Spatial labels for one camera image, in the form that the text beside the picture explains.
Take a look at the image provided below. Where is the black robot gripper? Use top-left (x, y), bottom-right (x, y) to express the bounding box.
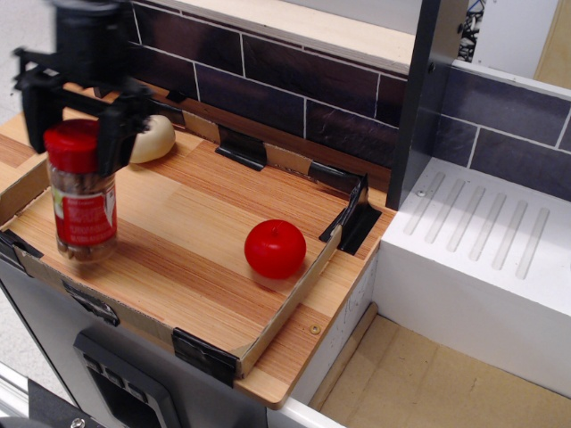
top-left (12, 0), bottom-right (155, 178)

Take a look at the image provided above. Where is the red lidded basil spice bottle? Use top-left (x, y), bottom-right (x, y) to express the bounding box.
top-left (44, 119), bottom-right (117, 263)

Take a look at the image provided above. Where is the cardboard fence with black tape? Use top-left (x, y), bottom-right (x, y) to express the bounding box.
top-left (1, 116), bottom-right (392, 403)

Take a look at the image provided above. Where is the cream toy garlic bulb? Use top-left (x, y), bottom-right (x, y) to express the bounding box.
top-left (129, 115), bottom-right (176, 164)

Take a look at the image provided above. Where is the wooden ledge shelf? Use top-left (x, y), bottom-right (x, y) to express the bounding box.
top-left (150, 1), bottom-right (415, 75)

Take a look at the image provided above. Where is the red toy apple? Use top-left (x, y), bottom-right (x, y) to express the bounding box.
top-left (244, 219), bottom-right (307, 280)

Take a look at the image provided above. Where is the black oven control panel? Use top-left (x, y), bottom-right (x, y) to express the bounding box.
top-left (74, 333), bottom-right (180, 427)

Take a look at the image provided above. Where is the white sink drainboard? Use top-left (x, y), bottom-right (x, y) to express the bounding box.
top-left (373, 159), bottom-right (570, 395)

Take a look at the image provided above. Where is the dark grey vertical post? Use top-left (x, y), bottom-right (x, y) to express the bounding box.
top-left (386, 0), bottom-right (468, 210)

